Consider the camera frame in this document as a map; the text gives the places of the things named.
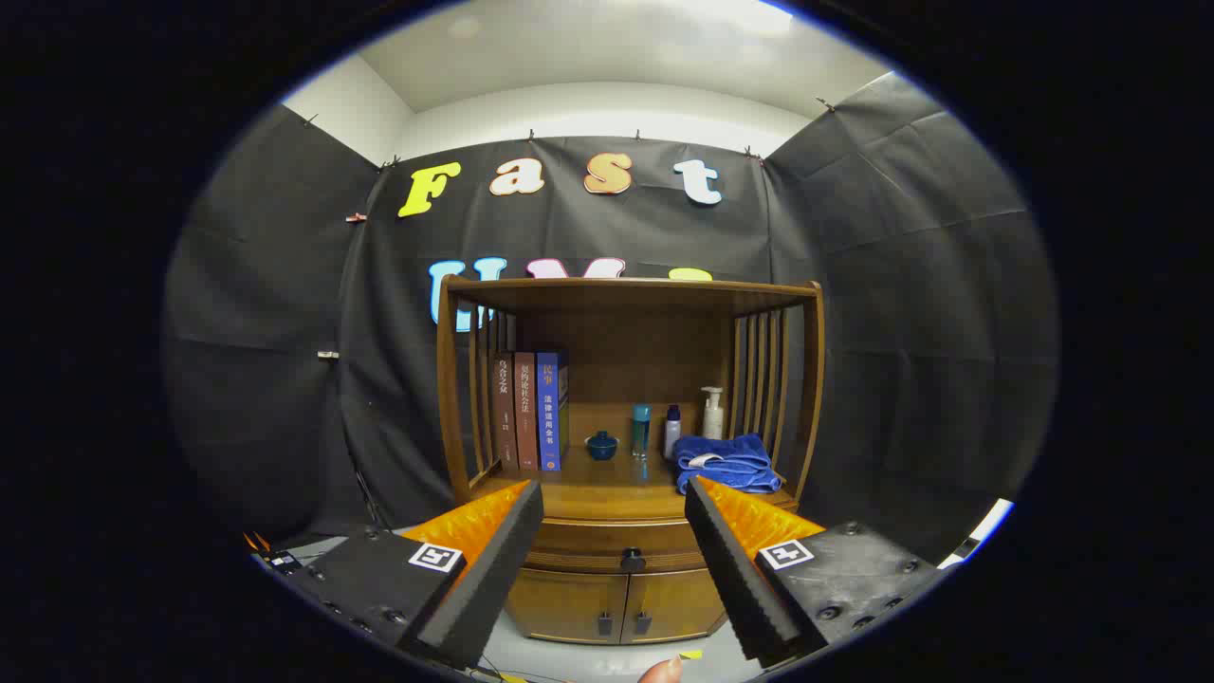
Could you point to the wooden drawer with black knob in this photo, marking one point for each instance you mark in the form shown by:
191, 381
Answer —
588, 543

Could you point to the dark brown book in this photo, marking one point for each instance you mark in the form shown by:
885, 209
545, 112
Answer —
504, 408

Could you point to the red-brown book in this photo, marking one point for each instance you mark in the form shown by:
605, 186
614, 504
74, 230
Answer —
526, 408

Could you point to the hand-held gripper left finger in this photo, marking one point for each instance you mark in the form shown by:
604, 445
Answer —
479, 588

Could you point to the wooden countertop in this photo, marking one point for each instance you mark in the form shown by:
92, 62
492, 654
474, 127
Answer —
607, 482

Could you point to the white bottle with blue cap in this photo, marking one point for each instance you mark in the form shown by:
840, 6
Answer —
671, 436

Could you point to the wooden cabinet door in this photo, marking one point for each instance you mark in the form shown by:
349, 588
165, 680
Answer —
564, 607
678, 602

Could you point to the white pump bottle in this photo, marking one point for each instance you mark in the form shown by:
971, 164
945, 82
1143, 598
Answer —
712, 417

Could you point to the teal clear bottle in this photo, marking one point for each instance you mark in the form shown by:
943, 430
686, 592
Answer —
641, 427

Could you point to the blue lidded tea bowl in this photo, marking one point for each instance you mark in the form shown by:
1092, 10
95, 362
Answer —
601, 446

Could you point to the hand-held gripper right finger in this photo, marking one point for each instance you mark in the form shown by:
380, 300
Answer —
744, 588

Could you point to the black backdrop cloth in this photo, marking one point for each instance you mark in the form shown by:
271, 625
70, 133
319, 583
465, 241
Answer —
901, 313

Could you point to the blue book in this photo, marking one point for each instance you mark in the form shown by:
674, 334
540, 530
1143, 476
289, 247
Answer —
548, 408

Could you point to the brown wooden cabinet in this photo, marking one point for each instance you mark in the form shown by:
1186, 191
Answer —
626, 332

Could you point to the folded blue towel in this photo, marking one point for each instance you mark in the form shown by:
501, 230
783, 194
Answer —
730, 465

